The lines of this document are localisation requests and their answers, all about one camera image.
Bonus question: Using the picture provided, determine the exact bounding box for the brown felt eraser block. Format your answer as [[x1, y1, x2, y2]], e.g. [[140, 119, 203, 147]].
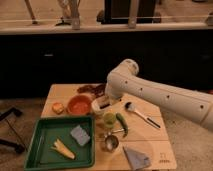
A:
[[97, 96, 112, 110]]

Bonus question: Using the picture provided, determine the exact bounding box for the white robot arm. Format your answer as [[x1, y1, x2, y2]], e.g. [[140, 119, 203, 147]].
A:
[[105, 59, 213, 132]]

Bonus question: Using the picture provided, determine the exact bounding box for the dark purple bowl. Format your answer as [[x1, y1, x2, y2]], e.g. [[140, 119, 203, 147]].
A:
[[94, 84, 106, 97]]

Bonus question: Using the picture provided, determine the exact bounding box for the orange bowl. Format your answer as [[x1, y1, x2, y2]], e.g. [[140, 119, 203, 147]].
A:
[[67, 95, 91, 115]]

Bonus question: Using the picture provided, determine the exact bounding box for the white round container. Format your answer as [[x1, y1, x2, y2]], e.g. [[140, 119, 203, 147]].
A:
[[91, 99, 104, 115]]

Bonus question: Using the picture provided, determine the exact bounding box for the light green cup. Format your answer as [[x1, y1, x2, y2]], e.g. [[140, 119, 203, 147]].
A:
[[103, 113, 116, 128]]

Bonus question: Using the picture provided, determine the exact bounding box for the dark red plate piece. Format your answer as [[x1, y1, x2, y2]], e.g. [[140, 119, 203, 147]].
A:
[[77, 85, 95, 93]]

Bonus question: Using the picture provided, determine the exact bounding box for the green pepper toy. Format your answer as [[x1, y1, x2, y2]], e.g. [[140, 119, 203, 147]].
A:
[[116, 113, 128, 137]]

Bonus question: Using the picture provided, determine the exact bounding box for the metal measuring cup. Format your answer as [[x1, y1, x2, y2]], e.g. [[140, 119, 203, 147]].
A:
[[104, 130, 122, 152]]

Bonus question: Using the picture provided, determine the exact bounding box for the blue sponge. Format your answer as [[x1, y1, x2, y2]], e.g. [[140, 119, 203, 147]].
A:
[[70, 125, 90, 146]]

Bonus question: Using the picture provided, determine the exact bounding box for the blue grey cloth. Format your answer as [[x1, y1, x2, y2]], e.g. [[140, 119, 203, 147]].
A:
[[123, 147, 151, 171]]

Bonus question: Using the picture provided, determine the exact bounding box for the yellow corn toy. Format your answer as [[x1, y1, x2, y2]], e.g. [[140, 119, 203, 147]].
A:
[[52, 139, 75, 160]]

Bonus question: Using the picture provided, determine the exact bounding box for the green plastic tray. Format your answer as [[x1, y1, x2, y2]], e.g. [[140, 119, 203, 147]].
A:
[[24, 116, 95, 171]]

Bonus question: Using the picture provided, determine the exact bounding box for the black stand on floor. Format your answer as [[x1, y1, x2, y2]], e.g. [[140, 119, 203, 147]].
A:
[[0, 106, 26, 155]]

